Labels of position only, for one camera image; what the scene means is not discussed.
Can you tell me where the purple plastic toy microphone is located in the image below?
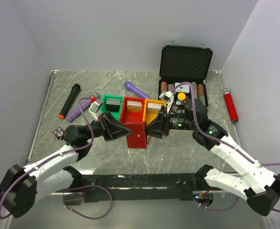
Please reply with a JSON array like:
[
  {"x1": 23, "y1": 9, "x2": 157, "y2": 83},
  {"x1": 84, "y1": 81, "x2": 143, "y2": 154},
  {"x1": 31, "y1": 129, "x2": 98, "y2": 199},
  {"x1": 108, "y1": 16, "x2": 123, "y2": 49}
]
[{"x1": 124, "y1": 81, "x2": 151, "y2": 99}]

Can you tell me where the white playing card deck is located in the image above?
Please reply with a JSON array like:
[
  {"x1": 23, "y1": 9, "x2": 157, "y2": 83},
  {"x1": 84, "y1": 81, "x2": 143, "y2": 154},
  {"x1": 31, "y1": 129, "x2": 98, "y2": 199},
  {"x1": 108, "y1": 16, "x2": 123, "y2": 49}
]
[{"x1": 174, "y1": 82, "x2": 190, "y2": 94}]

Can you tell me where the purple glitter toy microphone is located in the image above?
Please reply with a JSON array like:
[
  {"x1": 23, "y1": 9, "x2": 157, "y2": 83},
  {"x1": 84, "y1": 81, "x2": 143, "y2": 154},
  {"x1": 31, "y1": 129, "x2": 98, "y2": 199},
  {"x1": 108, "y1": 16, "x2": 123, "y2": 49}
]
[{"x1": 65, "y1": 93, "x2": 100, "y2": 122}]

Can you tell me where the red plastic card bin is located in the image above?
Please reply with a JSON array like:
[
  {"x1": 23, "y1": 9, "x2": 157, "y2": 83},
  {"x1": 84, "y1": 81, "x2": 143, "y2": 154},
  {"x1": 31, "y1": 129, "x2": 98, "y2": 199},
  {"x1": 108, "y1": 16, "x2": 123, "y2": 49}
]
[{"x1": 120, "y1": 96, "x2": 145, "y2": 123}]

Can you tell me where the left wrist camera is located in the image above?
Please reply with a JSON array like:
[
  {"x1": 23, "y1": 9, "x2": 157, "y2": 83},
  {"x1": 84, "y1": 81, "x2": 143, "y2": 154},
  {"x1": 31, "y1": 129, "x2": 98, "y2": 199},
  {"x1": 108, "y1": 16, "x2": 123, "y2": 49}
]
[{"x1": 88, "y1": 99, "x2": 104, "y2": 120}]

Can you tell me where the green plastic card bin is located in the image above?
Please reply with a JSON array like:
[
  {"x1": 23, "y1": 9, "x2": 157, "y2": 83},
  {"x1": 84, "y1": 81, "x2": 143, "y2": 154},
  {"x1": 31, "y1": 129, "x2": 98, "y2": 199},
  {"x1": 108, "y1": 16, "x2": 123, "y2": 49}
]
[{"x1": 101, "y1": 94, "x2": 124, "y2": 121}]

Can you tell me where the red owl card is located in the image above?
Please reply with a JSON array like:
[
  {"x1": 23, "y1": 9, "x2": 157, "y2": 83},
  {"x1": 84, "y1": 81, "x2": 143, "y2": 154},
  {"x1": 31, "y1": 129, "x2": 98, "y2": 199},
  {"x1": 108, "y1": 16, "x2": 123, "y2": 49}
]
[{"x1": 53, "y1": 127, "x2": 65, "y2": 140}]

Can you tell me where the yellow poker dealer chip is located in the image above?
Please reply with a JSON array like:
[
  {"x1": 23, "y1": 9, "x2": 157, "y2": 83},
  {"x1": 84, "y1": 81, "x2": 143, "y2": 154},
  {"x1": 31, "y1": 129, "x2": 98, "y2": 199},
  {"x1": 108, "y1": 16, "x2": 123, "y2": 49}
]
[{"x1": 177, "y1": 93, "x2": 186, "y2": 101}]

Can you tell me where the yellow plastic card bin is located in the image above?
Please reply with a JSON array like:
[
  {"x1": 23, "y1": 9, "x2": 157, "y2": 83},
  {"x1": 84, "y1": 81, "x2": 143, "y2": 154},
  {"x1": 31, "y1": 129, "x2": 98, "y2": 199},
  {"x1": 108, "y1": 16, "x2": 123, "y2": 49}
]
[{"x1": 143, "y1": 99, "x2": 166, "y2": 126}]

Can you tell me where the red leather card holder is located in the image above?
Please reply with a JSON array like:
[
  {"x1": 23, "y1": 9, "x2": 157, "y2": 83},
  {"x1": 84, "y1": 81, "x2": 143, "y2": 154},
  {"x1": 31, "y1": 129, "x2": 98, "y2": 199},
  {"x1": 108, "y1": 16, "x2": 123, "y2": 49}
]
[{"x1": 125, "y1": 122, "x2": 148, "y2": 149}]

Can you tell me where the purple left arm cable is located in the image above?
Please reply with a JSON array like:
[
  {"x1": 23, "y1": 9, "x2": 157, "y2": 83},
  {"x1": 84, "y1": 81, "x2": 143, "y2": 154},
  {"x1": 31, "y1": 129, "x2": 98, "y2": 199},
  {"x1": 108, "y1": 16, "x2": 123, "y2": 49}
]
[{"x1": 0, "y1": 96, "x2": 95, "y2": 220}]

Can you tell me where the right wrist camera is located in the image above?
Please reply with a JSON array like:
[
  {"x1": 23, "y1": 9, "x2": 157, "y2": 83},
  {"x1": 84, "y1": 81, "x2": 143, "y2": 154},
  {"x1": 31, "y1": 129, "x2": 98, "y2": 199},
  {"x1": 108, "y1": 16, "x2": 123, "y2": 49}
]
[{"x1": 159, "y1": 91, "x2": 174, "y2": 107}]

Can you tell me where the black poker chip case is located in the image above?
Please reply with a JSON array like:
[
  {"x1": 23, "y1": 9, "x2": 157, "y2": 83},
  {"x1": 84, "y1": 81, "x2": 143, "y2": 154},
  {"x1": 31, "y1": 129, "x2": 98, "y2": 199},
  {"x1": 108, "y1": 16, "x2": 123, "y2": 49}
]
[{"x1": 159, "y1": 45, "x2": 213, "y2": 115}]

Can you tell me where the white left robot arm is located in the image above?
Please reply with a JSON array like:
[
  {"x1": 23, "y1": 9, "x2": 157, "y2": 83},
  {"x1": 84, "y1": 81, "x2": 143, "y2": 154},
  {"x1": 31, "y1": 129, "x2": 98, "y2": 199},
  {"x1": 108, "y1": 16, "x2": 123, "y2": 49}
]
[{"x1": 0, "y1": 112, "x2": 133, "y2": 219}]

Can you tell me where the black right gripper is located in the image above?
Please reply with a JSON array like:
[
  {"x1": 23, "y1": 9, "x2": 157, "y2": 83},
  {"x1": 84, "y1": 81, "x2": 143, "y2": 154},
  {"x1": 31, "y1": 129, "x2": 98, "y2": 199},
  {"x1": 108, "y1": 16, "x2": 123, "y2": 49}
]
[{"x1": 142, "y1": 105, "x2": 197, "y2": 139}]

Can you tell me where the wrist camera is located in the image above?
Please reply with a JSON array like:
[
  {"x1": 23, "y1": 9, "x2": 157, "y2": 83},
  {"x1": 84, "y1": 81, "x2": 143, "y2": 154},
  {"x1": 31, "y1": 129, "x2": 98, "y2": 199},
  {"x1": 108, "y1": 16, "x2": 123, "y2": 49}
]
[
  {"x1": 159, "y1": 91, "x2": 174, "y2": 107},
  {"x1": 88, "y1": 99, "x2": 104, "y2": 120}
]

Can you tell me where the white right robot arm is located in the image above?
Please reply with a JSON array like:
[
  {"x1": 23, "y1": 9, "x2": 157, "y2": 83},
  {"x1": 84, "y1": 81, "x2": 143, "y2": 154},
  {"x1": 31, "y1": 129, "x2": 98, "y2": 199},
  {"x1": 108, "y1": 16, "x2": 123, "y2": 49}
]
[{"x1": 147, "y1": 99, "x2": 280, "y2": 216}]

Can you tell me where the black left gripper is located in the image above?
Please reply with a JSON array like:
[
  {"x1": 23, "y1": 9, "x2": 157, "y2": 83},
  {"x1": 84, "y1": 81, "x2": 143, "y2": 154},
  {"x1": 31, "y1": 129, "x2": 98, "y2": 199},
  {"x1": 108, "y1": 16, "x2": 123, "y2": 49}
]
[{"x1": 84, "y1": 111, "x2": 133, "y2": 142}]

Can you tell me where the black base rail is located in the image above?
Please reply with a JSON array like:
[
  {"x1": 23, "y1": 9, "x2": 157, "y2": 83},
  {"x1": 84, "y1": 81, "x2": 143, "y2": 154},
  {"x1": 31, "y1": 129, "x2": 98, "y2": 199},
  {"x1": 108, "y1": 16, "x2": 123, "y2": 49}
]
[{"x1": 56, "y1": 174, "x2": 224, "y2": 203}]

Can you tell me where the black toy microphone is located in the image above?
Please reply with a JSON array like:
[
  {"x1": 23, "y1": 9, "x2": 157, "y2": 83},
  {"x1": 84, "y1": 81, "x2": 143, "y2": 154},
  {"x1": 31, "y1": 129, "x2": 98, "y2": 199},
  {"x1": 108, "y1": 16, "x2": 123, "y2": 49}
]
[{"x1": 58, "y1": 83, "x2": 81, "y2": 119}]

